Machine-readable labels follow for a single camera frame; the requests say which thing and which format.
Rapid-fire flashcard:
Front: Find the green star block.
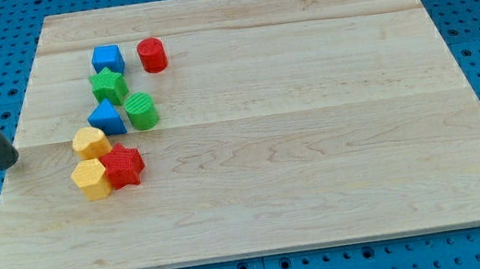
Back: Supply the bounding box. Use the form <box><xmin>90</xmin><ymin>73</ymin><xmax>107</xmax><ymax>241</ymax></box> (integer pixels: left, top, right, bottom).
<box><xmin>88</xmin><ymin>67</ymin><xmax>129</xmax><ymax>106</ymax></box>

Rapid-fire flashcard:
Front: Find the red star block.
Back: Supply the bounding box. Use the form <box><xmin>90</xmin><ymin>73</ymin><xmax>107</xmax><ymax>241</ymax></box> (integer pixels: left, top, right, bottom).
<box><xmin>100</xmin><ymin>143</ymin><xmax>146</xmax><ymax>190</ymax></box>

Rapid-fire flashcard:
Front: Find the yellow heart block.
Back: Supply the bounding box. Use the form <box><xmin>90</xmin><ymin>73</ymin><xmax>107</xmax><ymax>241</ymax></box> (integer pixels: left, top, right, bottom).
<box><xmin>71</xmin><ymin>126</ymin><xmax>112</xmax><ymax>160</ymax></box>

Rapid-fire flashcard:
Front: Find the blue triangle block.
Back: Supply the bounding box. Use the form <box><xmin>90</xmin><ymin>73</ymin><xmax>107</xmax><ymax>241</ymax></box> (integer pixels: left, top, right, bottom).
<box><xmin>88</xmin><ymin>99</ymin><xmax>127</xmax><ymax>136</ymax></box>

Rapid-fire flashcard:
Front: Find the yellow hexagon block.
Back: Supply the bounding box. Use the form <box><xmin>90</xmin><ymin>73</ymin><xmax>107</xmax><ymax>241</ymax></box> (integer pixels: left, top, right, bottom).
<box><xmin>71</xmin><ymin>158</ymin><xmax>112</xmax><ymax>201</ymax></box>

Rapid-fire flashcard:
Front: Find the blue cube block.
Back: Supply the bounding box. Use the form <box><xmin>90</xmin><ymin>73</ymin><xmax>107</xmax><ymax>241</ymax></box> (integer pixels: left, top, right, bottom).
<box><xmin>91</xmin><ymin>44</ymin><xmax>126</xmax><ymax>74</ymax></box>

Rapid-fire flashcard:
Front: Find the green cylinder block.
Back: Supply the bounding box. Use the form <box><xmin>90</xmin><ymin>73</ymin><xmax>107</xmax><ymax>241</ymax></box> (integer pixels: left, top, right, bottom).
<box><xmin>123</xmin><ymin>92</ymin><xmax>159</xmax><ymax>131</ymax></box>

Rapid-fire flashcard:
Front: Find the red cylinder block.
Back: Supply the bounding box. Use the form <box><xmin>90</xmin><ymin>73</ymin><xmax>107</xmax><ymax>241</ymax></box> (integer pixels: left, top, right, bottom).
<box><xmin>136</xmin><ymin>37</ymin><xmax>169</xmax><ymax>74</ymax></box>

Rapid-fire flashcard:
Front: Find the wooden board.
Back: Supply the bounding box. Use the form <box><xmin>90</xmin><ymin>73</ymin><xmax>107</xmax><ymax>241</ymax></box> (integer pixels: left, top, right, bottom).
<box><xmin>0</xmin><ymin>0</ymin><xmax>480</xmax><ymax>269</ymax></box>

